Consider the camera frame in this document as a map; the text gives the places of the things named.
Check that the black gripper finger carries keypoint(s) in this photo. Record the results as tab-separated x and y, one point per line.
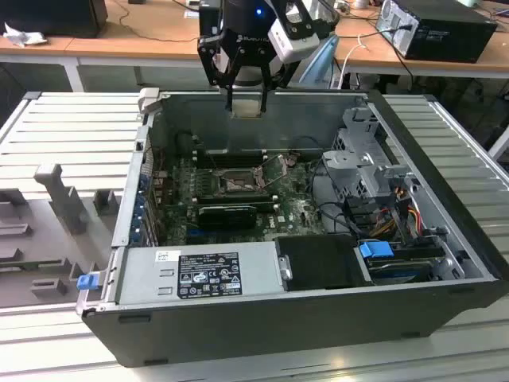
264	79
212	63

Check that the silver CPU plate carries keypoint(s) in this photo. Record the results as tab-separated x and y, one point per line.
246	108

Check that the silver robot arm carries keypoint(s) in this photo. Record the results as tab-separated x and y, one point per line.
246	76

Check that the black RAM slot bank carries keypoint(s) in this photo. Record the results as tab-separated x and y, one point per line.
234	197
234	159

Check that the CPU socket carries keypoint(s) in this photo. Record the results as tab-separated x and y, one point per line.
238	181

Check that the small black desktop box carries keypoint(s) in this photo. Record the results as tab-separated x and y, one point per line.
208	22

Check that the wooden desk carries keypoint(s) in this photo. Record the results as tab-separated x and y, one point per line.
374	59
139	44

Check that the grey metal drive cage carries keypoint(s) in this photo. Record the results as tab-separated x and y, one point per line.
346	159

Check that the green motherboard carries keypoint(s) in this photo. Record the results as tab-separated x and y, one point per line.
286	215

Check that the black graphics card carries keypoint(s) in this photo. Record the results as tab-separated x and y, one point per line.
226	218

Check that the large black box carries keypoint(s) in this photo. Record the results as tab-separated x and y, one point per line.
51	16

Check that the black desktop computer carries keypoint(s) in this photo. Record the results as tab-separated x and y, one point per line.
445	36

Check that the crumpled white paper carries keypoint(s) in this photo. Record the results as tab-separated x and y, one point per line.
24	37

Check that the grey power supply unit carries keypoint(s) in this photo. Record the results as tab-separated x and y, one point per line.
139	278

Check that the grey parts rack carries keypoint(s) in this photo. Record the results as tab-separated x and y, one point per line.
40	223

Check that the blue case latch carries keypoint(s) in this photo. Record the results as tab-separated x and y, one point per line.
87	281

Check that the black open PC case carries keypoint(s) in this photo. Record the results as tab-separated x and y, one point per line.
238	334

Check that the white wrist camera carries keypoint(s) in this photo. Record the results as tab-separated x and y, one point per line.
294	45

